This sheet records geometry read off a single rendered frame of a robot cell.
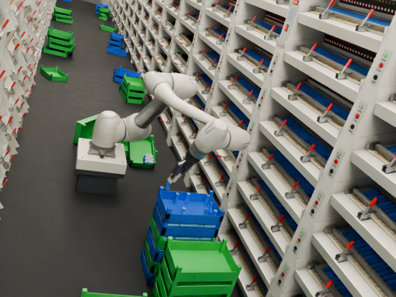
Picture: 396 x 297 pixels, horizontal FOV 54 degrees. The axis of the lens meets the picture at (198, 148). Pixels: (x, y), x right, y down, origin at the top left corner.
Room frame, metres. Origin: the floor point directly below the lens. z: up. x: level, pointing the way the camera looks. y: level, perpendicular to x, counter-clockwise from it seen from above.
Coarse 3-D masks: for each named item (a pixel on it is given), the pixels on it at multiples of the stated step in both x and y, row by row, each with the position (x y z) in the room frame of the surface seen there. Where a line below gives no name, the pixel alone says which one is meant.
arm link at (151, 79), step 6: (150, 72) 2.07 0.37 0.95; (156, 72) 2.09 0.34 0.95; (162, 72) 2.10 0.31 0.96; (144, 78) 2.06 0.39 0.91; (150, 78) 2.02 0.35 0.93; (156, 78) 2.01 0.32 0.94; (162, 78) 2.02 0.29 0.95; (168, 78) 2.06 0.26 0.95; (144, 84) 2.04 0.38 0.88; (150, 84) 1.99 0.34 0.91; (156, 84) 1.97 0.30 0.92; (150, 90) 1.98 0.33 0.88
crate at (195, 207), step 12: (168, 192) 1.76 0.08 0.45; (180, 192) 1.79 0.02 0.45; (168, 204) 1.72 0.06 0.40; (180, 204) 1.75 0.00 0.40; (192, 204) 1.78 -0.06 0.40; (216, 204) 1.77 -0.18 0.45; (168, 216) 1.56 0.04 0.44; (180, 216) 1.59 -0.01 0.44; (192, 216) 1.61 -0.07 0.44; (204, 216) 1.64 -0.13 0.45; (216, 216) 1.66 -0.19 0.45
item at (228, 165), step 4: (216, 152) 2.38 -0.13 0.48; (220, 152) 2.36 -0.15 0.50; (224, 152) 2.36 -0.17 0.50; (220, 160) 2.30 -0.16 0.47; (224, 160) 2.26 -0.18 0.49; (224, 164) 2.24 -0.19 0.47; (228, 164) 2.21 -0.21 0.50; (232, 164) 2.21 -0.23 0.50; (224, 168) 2.24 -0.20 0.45; (228, 168) 2.17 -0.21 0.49; (232, 168) 2.11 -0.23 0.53; (228, 172) 2.17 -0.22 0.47
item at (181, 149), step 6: (174, 132) 3.32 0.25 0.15; (180, 132) 3.34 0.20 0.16; (174, 138) 3.26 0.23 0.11; (180, 138) 3.16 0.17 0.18; (174, 144) 3.16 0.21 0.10; (180, 144) 3.15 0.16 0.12; (186, 144) 3.11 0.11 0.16; (180, 150) 3.05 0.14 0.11; (186, 150) 3.06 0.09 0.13; (180, 156) 2.95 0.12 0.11
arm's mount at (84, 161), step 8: (80, 144) 2.32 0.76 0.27; (88, 144) 2.36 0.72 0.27; (120, 144) 2.50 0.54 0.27; (80, 152) 2.22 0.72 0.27; (120, 152) 2.38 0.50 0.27; (80, 160) 2.13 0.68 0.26; (88, 160) 2.15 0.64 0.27; (96, 160) 2.18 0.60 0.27; (104, 160) 2.21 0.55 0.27; (112, 160) 2.24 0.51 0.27; (120, 160) 2.27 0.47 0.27; (80, 168) 2.14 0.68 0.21; (88, 168) 2.15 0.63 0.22; (96, 168) 2.17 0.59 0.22; (104, 168) 2.19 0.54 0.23; (112, 168) 2.20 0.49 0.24; (120, 168) 2.22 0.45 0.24
